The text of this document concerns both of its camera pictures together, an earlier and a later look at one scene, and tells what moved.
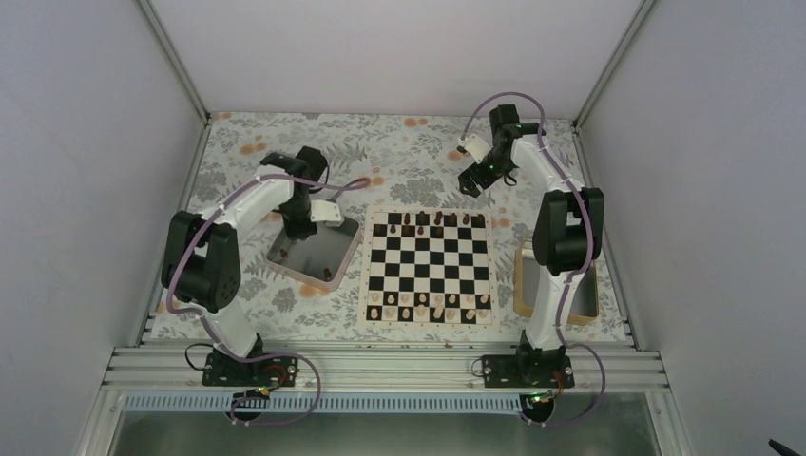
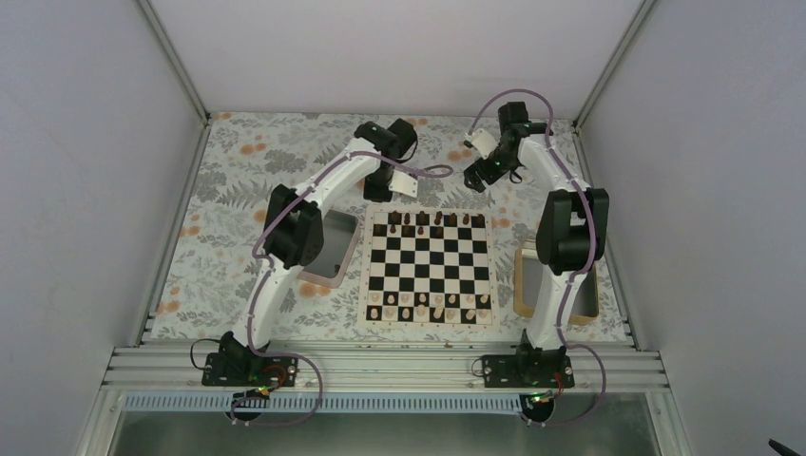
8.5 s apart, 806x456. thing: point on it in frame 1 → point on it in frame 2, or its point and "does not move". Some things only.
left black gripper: x=297 y=230 → x=373 y=194
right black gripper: x=484 y=180 does not move
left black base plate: x=277 y=370 does not move
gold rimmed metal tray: x=528 y=275 does not move
